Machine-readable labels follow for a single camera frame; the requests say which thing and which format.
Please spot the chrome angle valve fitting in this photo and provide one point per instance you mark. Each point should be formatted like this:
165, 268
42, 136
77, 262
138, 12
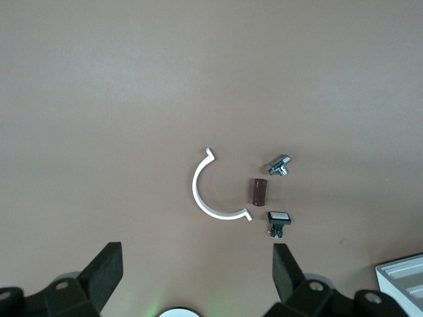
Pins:
277, 164

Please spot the dark brown cylindrical block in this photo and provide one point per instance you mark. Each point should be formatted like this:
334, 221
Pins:
258, 192

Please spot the black square white-cap pushbutton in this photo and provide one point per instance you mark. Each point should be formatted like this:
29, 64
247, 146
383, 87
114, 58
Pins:
280, 218

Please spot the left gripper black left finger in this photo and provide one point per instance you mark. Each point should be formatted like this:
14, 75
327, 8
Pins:
99, 277

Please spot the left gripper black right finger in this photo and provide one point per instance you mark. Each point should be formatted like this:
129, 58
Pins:
287, 277

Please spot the white drawer cabinet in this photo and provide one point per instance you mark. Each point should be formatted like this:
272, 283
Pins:
403, 280

